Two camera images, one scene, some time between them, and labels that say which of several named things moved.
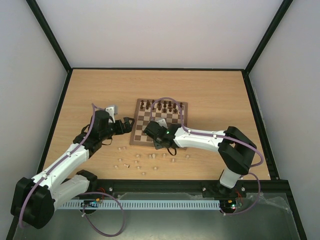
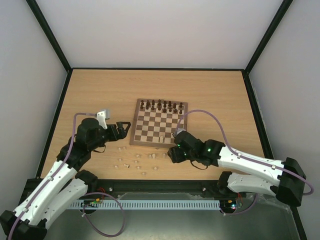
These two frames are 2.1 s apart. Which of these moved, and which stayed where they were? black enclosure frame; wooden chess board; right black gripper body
Moved: right black gripper body
Stayed: wooden chess board; black enclosure frame
